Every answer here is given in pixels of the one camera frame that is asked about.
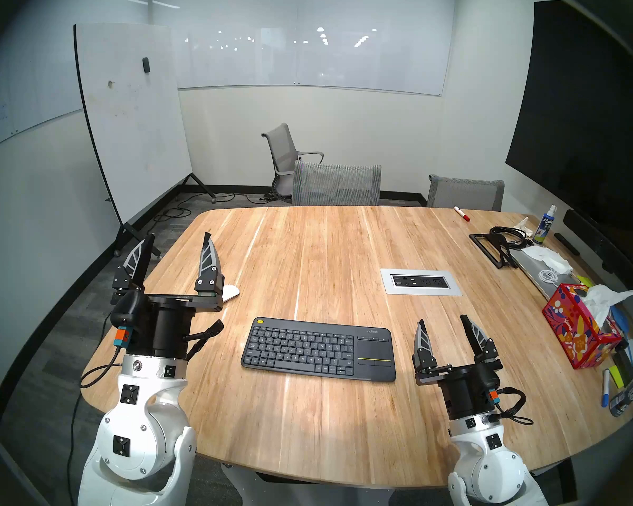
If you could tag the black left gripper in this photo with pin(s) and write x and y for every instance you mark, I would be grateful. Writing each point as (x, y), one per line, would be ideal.
(174, 328)

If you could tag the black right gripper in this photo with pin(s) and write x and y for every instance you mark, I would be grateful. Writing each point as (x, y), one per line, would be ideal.
(461, 391)

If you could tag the white computer mouse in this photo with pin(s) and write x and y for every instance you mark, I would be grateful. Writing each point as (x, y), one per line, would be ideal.
(231, 293)

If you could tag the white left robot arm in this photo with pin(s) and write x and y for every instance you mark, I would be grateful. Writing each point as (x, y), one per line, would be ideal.
(137, 441)

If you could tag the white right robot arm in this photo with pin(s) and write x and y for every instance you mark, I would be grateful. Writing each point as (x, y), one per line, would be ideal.
(490, 473)

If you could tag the silver table power outlet panel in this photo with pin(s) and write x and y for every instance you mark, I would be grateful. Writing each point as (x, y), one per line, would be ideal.
(422, 282)

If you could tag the black laptop stand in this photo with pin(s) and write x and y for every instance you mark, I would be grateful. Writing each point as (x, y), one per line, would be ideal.
(480, 246)

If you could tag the silver closed laptop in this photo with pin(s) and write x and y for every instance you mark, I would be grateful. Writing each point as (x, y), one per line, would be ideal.
(533, 273)

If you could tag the colourful floral tissue box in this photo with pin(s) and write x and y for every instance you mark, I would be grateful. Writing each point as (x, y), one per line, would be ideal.
(575, 331)

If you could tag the crumpled white cloth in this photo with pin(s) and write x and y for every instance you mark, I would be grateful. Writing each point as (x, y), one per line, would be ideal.
(546, 257)

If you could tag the red capped whiteboard marker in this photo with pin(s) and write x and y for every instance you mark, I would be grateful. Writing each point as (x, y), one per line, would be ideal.
(461, 213)

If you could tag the small crumpled white paper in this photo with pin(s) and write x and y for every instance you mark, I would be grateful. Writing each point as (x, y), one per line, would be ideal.
(522, 224)

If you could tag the mobile whiteboard on black stand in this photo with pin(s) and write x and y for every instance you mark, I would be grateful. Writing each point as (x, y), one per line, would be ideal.
(132, 130)

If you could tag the yellow green sticky note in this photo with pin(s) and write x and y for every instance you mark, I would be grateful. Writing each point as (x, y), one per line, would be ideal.
(585, 281)

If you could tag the whiteboard cleaner spray bottle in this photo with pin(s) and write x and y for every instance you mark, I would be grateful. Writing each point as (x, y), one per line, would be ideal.
(544, 228)

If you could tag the gray mesh office chair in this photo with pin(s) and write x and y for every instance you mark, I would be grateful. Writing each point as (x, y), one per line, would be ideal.
(337, 186)
(467, 194)

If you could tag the white tissue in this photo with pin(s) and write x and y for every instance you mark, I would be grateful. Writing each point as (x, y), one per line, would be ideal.
(601, 299)

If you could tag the blue marker pen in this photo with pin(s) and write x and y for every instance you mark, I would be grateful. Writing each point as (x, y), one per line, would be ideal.
(605, 391)

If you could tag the gray office chair with armrests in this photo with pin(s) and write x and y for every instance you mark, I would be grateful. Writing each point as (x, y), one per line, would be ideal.
(282, 152)

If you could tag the blue plastic item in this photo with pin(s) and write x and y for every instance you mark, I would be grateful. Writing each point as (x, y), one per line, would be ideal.
(618, 320)

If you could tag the black video conference bar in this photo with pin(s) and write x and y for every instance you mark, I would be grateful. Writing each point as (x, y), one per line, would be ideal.
(601, 246)

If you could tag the dark gray bottle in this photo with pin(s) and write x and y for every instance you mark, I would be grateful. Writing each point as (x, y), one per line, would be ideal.
(630, 391)

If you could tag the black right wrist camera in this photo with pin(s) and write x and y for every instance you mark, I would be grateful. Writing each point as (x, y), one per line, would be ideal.
(489, 386)

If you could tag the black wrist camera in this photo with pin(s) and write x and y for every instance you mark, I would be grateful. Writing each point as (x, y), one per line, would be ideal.
(489, 386)
(125, 312)

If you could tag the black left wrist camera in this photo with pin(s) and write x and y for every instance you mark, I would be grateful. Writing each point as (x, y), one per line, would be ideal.
(125, 312)

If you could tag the white wall whiteboard with writing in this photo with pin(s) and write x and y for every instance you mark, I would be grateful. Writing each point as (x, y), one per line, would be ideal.
(21, 88)

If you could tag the large glass wall whiteboard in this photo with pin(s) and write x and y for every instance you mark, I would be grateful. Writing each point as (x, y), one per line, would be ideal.
(306, 51)

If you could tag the large black wall television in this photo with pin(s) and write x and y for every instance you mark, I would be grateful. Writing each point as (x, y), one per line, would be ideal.
(585, 115)

